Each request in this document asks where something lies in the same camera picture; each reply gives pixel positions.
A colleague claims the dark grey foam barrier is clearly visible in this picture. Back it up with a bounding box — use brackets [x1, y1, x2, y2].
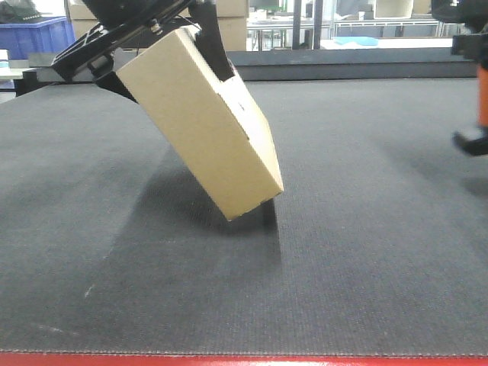
[21, 47, 477, 83]

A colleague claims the black bag in crate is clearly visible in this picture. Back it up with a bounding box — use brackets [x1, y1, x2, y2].
[1, 0, 42, 24]

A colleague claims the large brown cardboard box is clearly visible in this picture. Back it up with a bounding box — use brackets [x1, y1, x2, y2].
[67, 0, 249, 51]

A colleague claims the blue flat tray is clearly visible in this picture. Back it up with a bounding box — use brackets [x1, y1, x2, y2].
[333, 36, 379, 47]

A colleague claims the blue plastic crate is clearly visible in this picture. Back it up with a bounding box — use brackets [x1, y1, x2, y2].
[1, 16, 76, 60]

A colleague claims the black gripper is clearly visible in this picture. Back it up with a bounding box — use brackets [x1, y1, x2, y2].
[51, 0, 234, 103]

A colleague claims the orange black barcode scanner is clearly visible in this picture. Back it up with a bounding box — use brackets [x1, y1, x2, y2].
[452, 31, 487, 157]

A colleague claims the small brown cardboard package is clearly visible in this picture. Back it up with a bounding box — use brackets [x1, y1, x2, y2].
[115, 26, 284, 220]

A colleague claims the white paper cup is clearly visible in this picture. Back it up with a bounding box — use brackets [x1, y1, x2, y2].
[0, 49, 9, 69]

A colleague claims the white rectangular bin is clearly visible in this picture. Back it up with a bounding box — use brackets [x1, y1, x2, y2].
[373, 0, 414, 20]

